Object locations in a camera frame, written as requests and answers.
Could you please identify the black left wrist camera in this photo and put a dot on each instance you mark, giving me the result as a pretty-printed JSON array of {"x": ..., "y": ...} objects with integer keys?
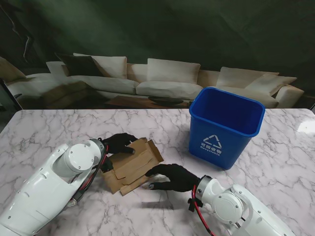
[{"x": 107, "y": 166}]

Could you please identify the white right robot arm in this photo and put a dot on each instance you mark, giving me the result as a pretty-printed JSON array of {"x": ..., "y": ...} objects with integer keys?
[{"x": 241, "y": 211}]

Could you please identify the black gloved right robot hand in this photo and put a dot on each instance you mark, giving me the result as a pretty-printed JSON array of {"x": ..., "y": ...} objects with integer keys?
[{"x": 182, "y": 179}]

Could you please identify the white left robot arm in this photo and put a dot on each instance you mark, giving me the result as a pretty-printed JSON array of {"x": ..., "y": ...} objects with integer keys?
[{"x": 44, "y": 191}]

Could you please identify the brown cardboard box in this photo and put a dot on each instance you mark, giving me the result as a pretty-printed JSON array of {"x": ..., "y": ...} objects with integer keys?
[{"x": 130, "y": 169}]

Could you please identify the dark panel beside backdrop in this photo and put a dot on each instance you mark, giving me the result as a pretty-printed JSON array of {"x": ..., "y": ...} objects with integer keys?
[{"x": 9, "y": 96}]

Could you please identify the printed sofa scene backdrop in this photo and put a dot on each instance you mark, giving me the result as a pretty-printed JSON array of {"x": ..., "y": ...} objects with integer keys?
[{"x": 157, "y": 37}]

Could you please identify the blue recycling bin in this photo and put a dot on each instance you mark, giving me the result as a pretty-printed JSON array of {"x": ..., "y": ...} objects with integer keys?
[{"x": 216, "y": 145}]

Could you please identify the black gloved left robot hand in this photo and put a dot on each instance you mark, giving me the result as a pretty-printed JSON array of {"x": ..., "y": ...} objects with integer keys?
[{"x": 118, "y": 145}]

